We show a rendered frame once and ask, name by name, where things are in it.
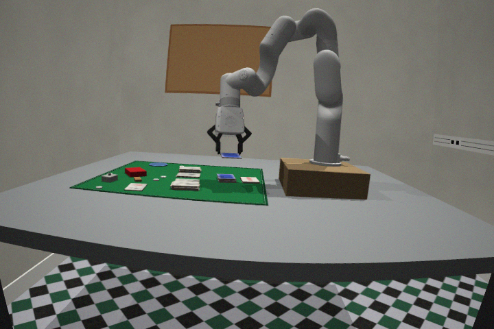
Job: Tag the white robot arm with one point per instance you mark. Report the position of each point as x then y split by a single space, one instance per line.
327 77

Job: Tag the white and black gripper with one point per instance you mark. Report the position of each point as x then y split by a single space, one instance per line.
229 122

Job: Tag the red rectangular block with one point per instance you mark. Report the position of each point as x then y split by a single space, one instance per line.
135 172

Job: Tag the blue card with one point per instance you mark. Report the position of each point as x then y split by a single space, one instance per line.
230 155
226 177

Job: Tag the blue round disc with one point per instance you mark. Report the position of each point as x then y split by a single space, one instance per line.
158 164

